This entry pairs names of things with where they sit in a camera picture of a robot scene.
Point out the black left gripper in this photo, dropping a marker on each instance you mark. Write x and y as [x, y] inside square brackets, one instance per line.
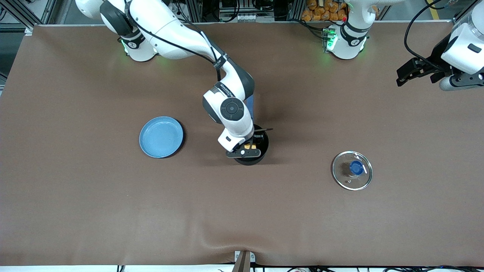
[437, 53]

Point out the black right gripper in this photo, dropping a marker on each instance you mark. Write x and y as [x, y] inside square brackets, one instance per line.
[257, 140]

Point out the yellow potato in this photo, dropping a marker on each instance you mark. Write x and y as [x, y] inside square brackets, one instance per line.
[247, 146]

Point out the glass lid with blue knob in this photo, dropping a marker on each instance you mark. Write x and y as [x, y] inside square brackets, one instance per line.
[356, 167]

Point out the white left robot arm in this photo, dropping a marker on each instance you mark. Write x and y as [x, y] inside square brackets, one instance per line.
[349, 41]

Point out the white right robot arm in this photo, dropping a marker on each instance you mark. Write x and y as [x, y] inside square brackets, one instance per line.
[170, 34]

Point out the blue round plate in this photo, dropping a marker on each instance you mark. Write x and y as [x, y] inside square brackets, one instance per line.
[160, 138]

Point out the orange packaged snacks pile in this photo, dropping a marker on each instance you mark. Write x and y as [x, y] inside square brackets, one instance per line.
[325, 11]

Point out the brown table cover cloth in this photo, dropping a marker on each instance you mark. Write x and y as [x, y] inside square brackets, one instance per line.
[113, 207]

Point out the aluminium frame profile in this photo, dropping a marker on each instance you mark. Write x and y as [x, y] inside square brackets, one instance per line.
[22, 17]
[463, 17]

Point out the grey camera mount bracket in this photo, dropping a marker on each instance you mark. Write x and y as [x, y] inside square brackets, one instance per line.
[242, 262]

